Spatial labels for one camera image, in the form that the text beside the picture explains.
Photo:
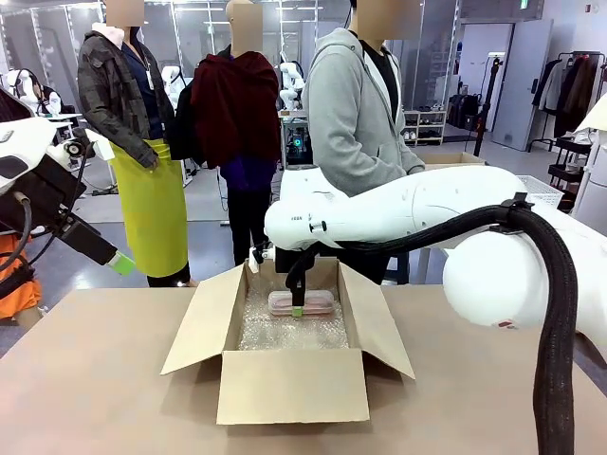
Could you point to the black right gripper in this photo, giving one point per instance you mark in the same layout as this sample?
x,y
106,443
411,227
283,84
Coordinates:
x,y
287,260

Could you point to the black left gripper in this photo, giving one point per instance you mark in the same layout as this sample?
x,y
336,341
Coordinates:
x,y
87,242

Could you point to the pink glasses case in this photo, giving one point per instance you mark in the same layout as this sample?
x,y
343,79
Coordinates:
x,y
320,303

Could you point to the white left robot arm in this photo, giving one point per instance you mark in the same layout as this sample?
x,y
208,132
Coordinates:
x,y
21,142

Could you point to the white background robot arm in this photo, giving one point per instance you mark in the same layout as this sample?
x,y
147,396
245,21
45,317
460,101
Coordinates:
x,y
290,85
171,83

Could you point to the grey-sleeved left forearm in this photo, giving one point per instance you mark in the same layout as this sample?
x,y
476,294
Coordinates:
x,y
410,156

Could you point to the clear bubble wrap sheet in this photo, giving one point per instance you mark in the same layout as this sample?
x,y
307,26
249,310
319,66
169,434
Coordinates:
x,y
284,332

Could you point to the yellow-green skirt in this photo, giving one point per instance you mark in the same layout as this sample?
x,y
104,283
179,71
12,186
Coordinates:
x,y
152,213

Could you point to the open brown cardboard box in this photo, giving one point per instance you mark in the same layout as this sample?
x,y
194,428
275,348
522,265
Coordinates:
x,y
291,384

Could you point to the orange garment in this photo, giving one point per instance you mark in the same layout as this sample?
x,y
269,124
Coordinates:
x,y
14,289

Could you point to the computer with glowing fan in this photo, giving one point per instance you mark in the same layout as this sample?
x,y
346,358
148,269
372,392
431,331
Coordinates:
x,y
298,142

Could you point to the mannequin in plaid jacket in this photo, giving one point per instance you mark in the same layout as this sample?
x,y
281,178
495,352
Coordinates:
x,y
118,95

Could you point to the seated person in varsity jacket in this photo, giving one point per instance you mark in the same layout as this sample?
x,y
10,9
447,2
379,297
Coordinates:
x,y
49,102

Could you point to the mannequin in dark red shawl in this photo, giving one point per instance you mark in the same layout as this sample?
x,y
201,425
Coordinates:
x,y
234,109

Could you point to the person in grey hoodie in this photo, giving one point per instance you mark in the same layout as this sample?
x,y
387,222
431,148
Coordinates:
x,y
351,104

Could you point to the small brown cardboard box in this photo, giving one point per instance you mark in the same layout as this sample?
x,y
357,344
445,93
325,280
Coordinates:
x,y
450,160

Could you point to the white shoe shelf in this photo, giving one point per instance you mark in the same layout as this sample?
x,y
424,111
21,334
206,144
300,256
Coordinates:
x,y
424,127

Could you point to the black luggage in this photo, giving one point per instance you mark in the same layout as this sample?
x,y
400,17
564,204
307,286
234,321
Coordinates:
x,y
465,111

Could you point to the white plastic crate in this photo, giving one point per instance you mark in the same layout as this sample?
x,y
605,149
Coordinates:
x,y
540,187

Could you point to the black tripod stand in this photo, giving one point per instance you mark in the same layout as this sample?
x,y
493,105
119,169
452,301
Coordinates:
x,y
488,104

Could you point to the black utility cart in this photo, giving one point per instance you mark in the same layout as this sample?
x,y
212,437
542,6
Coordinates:
x,y
569,161

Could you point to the grey door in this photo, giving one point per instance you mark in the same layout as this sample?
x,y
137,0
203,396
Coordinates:
x,y
521,80

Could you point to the clothes rack with coats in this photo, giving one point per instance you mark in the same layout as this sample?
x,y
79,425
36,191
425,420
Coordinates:
x,y
569,90

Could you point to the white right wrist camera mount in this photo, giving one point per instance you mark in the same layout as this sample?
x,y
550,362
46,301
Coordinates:
x,y
260,258

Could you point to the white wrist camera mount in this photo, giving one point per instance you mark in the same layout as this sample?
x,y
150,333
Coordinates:
x,y
260,258
102,148

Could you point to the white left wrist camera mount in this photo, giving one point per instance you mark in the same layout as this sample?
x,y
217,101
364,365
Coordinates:
x,y
102,148

